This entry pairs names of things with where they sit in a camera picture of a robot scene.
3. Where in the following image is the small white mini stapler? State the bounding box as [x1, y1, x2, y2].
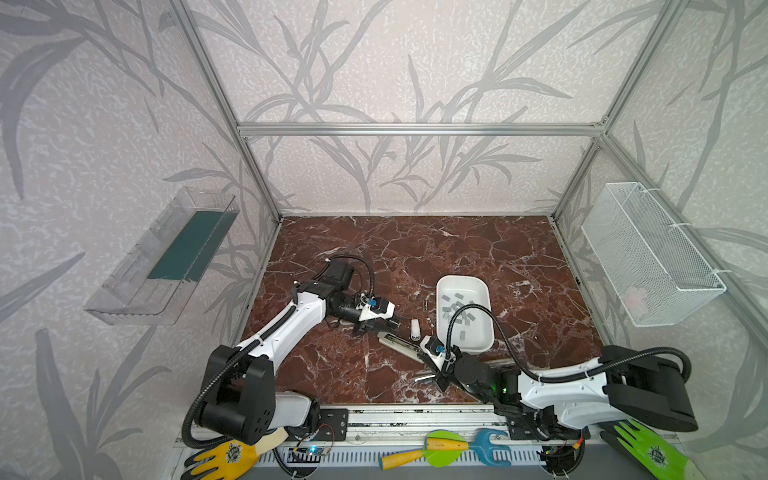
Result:
[410, 319, 421, 341]

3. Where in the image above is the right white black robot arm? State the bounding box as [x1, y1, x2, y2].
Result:
[417, 343, 698, 441]

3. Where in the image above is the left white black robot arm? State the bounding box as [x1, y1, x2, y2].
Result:
[181, 254, 399, 448]

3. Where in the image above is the white rectangular staple tray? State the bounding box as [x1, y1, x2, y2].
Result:
[436, 275, 495, 354]

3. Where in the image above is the silver metal garden trowel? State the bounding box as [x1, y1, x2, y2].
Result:
[410, 358, 517, 383]

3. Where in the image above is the yellow green toy tool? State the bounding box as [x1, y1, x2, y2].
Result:
[379, 430, 469, 471]

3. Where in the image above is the blue plastic toy wrench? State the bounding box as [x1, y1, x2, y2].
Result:
[468, 428, 512, 468]

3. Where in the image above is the left electronics board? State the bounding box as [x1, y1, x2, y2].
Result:
[289, 445, 332, 464]

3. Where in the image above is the electronics board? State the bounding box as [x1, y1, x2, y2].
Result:
[289, 445, 332, 464]
[539, 444, 586, 478]

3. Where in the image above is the right electronics board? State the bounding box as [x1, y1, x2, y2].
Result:
[539, 444, 586, 478]

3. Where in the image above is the yellow work glove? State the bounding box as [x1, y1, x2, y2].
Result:
[180, 428, 288, 480]

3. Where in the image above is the pink item in basket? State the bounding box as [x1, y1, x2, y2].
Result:
[623, 286, 649, 319]

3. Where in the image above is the green black work glove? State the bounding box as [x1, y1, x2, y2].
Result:
[600, 419, 705, 480]

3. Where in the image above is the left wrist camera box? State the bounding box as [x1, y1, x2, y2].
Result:
[358, 297, 395, 322]

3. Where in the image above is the left black corrugated cable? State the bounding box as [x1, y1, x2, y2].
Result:
[181, 254, 377, 450]

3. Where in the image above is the white wire mesh basket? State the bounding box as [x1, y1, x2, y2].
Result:
[582, 182, 727, 327]

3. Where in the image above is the clear acrylic wall shelf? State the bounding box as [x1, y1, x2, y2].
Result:
[84, 187, 240, 326]

